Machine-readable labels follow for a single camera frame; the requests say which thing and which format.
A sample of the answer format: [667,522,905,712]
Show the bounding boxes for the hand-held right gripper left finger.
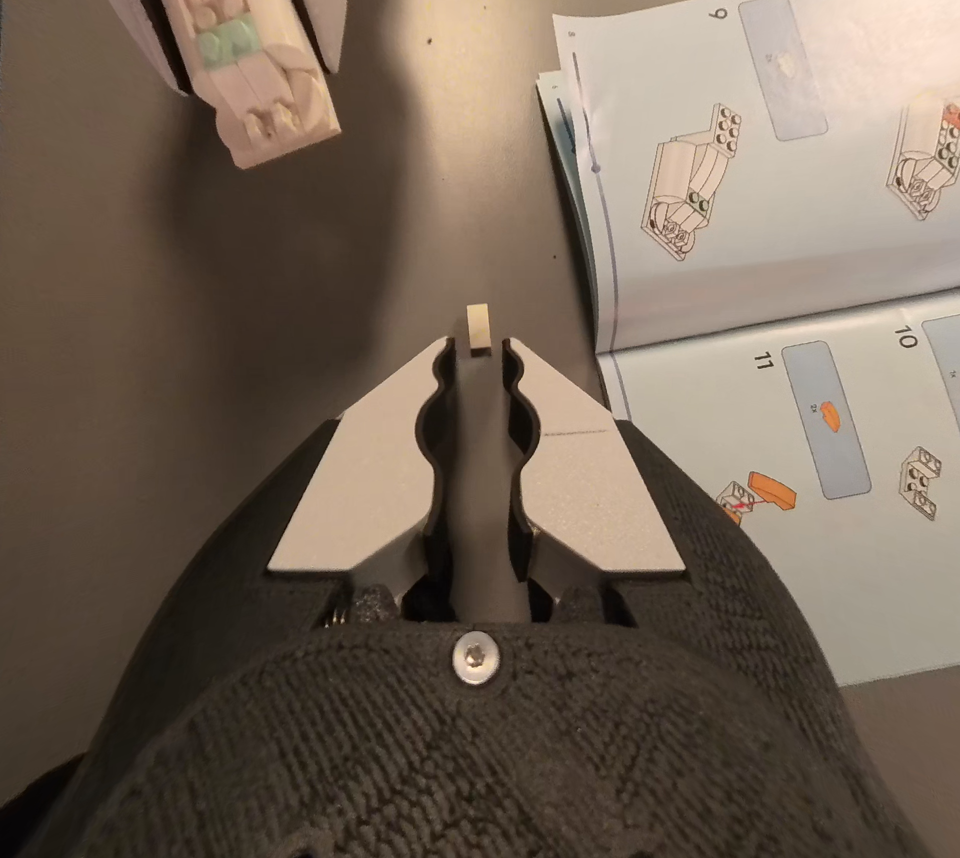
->
[267,338,459,608]

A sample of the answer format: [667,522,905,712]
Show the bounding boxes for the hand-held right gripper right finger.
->
[499,338,687,604]

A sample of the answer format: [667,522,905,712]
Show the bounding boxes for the white lego brick model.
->
[142,0,345,169]

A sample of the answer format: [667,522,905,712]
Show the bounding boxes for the open instruction booklet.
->
[536,0,960,687]

